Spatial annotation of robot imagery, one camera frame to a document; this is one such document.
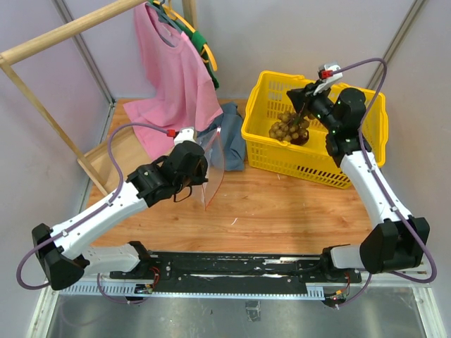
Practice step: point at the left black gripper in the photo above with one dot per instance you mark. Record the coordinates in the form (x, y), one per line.
(201, 178)

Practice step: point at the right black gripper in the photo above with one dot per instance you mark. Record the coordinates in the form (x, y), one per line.
(298, 96)

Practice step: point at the green grape bunch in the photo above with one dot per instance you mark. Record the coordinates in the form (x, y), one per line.
(289, 126)

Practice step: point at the clear zip top bag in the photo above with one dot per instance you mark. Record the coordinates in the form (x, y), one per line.
(213, 152)

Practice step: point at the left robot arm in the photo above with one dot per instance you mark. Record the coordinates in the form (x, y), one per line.
(65, 251)

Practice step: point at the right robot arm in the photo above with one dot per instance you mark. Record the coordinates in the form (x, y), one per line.
(397, 239)

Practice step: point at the yellow plastic basket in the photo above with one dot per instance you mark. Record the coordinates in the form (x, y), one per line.
(310, 162)

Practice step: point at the blue grey cloth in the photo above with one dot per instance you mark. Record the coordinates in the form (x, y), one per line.
(233, 145)

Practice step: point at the pink t-shirt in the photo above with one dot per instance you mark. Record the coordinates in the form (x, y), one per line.
(184, 91)

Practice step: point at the green garment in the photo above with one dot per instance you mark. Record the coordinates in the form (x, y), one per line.
(210, 72)

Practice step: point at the grey clothes hanger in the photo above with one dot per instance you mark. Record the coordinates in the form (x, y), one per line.
(167, 25)

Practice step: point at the yellow clothes hanger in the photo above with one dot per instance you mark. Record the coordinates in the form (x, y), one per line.
(196, 38)

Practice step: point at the wooden clothes rack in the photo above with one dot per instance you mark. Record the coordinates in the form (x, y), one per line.
(33, 156)

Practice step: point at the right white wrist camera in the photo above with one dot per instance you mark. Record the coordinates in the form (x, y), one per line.
(329, 74)

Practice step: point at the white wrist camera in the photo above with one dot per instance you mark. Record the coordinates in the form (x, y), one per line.
(186, 134)
(329, 74)

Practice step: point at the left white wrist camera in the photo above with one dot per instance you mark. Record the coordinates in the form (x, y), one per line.
(186, 134)

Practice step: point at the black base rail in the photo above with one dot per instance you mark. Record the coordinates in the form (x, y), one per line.
(221, 274)

